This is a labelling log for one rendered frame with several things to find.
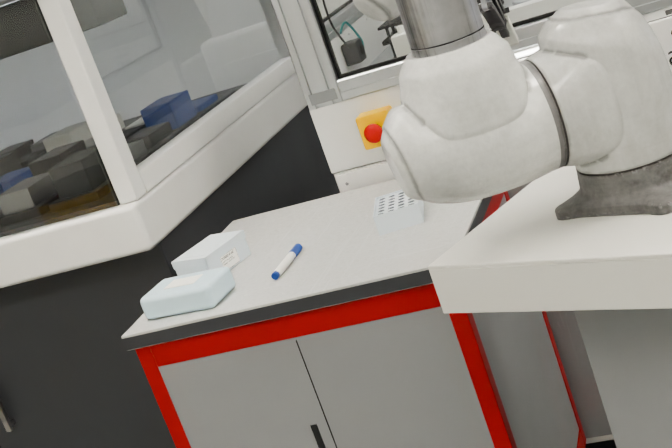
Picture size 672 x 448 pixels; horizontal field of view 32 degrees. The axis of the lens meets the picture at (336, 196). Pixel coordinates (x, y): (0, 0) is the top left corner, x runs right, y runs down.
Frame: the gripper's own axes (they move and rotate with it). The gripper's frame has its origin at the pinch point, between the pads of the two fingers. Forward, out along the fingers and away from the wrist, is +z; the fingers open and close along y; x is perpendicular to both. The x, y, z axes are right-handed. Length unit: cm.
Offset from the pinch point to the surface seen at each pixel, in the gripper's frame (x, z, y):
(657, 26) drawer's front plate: -25.6, 14.1, 4.3
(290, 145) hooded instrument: 82, 70, 52
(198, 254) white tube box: 62, 1, -33
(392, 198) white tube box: 26.4, 9.1, -24.9
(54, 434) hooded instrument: 126, 46, -39
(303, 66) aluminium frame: 45.1, 5.9, 12.7
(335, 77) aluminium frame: 39.1, 9.0, 10.1
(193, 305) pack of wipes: 58, -6, -49
